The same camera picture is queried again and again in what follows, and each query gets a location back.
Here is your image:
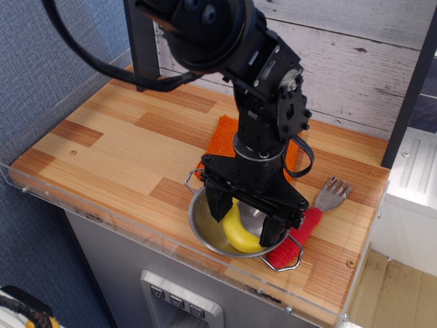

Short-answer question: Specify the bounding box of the black and yellow object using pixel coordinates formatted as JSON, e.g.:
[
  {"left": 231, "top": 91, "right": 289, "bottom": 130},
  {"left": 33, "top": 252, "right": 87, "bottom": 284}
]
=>
[{"left": 1, "top": 286, "right": 61, "bottom": 327}]

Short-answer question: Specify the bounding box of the yellow toy banana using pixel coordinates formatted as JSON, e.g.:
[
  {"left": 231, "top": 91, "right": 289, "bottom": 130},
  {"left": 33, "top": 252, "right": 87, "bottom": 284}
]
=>
[{"left": 221, "top": 198, "right": 264, "bottom": 254}]

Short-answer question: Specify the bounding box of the clear acrylic table guard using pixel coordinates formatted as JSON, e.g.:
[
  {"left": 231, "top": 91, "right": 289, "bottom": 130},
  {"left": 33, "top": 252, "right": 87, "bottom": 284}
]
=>
[{"left": 8, "top": 50, "right": 397, "bottom": 327}]

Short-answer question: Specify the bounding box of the silver button dispenser panel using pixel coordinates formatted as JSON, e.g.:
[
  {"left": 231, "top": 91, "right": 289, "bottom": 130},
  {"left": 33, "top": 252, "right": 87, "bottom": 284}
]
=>
[{"left": 140, "top": 269, "right": 225, "bottom": 327}]

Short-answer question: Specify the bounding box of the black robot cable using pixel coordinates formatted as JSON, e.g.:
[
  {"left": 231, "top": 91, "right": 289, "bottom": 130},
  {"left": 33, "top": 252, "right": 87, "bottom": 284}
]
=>
[{"left": 40, "top": 0, "right": 315, "bottom": 179}]

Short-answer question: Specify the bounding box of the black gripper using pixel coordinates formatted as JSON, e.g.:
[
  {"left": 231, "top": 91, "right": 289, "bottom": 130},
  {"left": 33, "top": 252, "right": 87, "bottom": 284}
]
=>
[{"left": 201, "top": 154, "right": 309, "bottom": 247}]

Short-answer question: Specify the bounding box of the red handled toy fork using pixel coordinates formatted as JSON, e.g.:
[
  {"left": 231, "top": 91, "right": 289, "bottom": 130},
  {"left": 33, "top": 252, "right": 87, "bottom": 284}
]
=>
[{"left": 265, "top": 176, "right": 352, "bottom": 273}]

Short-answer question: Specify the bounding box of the dark right upright post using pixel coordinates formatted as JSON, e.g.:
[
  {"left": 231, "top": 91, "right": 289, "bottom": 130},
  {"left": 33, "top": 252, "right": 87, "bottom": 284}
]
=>
[{"left": 380, "top": 8, "right": 436, "bottom": 169}]

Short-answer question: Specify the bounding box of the grey toy cabinet front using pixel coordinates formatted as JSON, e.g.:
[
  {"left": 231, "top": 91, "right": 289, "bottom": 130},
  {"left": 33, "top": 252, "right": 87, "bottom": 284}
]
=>
[{"left": 66, "top": 212, "right": 314, "bottom": 327}]

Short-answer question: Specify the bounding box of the white ribbed side counter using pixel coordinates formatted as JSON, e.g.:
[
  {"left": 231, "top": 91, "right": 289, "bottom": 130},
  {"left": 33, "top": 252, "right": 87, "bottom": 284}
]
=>
[{"left": 369, "top": 128, "right": 436, "bottom": 275}]

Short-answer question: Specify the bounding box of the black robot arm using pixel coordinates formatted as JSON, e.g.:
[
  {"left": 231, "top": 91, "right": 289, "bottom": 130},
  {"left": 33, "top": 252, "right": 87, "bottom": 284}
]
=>
[{"left": 136, "top": 1, "right": 311, "bottom": 247}]

